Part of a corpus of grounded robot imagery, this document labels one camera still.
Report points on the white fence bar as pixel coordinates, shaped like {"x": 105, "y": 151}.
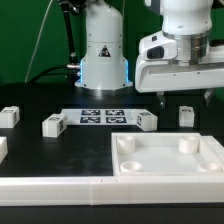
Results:
{"x": 218, "y": 141}
{"x": 110, "y": 190}

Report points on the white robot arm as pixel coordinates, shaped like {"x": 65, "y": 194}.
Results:
{"x": 104, "y": 68}

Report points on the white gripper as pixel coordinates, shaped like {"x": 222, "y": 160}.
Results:
{"x": 179, "y": 62}

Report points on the white base tag plate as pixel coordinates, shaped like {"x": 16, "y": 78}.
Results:
{"x": 102, "y": 116}

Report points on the white square tabletop part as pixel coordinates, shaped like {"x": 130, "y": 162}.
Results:
{"x": 163, "y": 154}

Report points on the white front fence bar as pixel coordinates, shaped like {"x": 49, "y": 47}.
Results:
{"x": 110, "y": 190}

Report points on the white right fence bar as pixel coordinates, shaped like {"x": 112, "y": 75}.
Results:
{"x": 218, "y": 141}

